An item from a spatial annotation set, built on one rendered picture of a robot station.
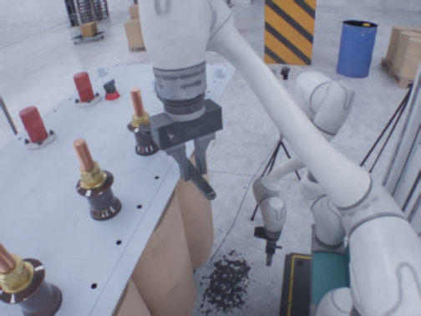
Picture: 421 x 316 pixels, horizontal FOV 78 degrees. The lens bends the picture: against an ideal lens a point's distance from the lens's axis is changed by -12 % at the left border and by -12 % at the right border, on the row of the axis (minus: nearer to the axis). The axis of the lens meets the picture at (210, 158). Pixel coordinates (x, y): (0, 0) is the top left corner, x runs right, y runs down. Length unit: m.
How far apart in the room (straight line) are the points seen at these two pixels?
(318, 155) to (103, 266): 0.49
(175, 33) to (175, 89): 0.09
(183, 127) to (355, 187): 0.35
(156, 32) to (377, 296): 0.54
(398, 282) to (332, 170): 0.22
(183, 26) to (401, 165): 0.91
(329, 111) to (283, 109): 0.53
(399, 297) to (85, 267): 0.60
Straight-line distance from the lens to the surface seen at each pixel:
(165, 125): 0.51
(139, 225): 0.71
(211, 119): 0.54
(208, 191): 0.57
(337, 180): 0.59
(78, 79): 1.35
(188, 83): 0.47
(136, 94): 0.84
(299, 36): 5.69
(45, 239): 0.78
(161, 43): 0.45
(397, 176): 1.17
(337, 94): 1.07
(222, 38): 0.59
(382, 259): 0.56
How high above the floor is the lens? 1.88
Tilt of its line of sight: 37 degrees down
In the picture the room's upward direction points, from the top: 5 degrees counter-clockwise
